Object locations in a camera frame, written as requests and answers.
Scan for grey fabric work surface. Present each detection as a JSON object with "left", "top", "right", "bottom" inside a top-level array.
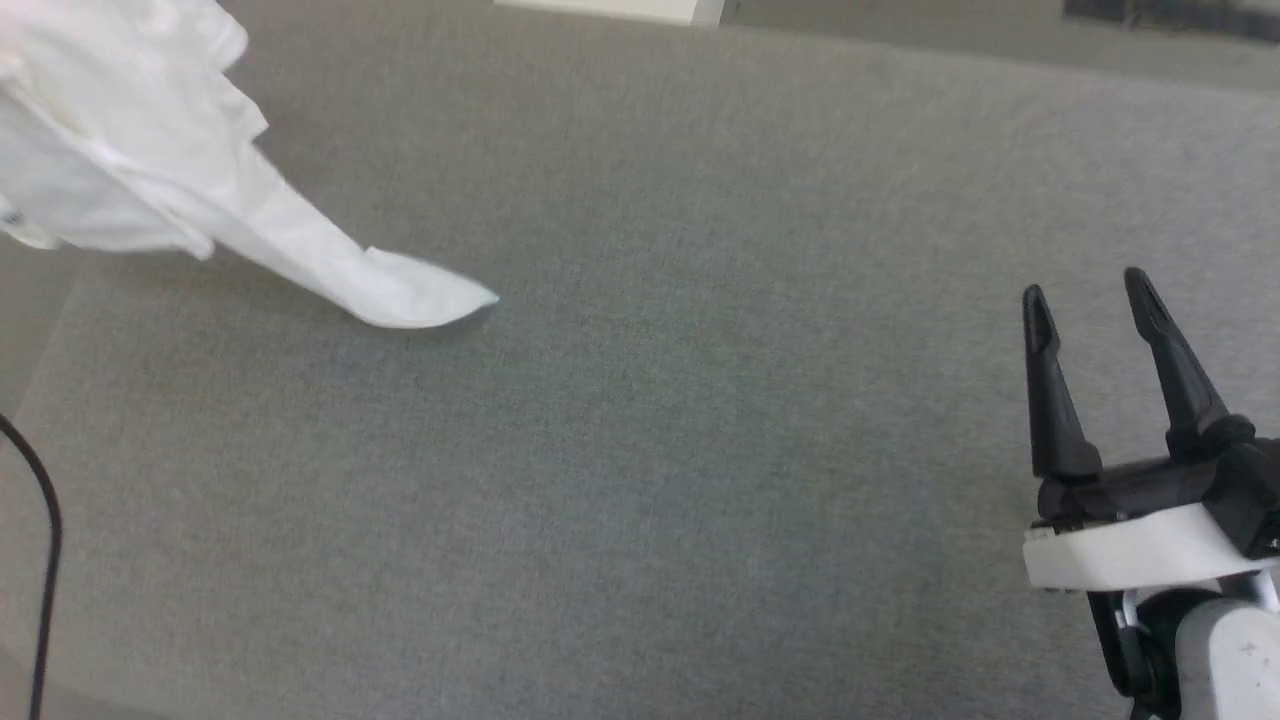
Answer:
[{"left": 0, "top": 0, "right": 1280, "bottom": 720}]

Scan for white garment with grey stitching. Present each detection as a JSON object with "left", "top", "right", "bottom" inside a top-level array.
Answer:
[{"left": 0, "top": 0, "right": 500, "bottom": 330}]

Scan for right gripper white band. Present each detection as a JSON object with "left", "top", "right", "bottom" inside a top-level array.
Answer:
[{"left": 1021, "top": 267, "right": 1280, "bottom": 593}]

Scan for white box pillar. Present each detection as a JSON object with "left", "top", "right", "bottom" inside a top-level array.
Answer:
[{"left": 493, "top": 0, "right": 727, "bottom": 28}]

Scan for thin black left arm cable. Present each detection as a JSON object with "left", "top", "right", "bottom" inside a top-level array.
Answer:
[{"left": 0, "top": 413, "right": 64, "bottom": 720}]

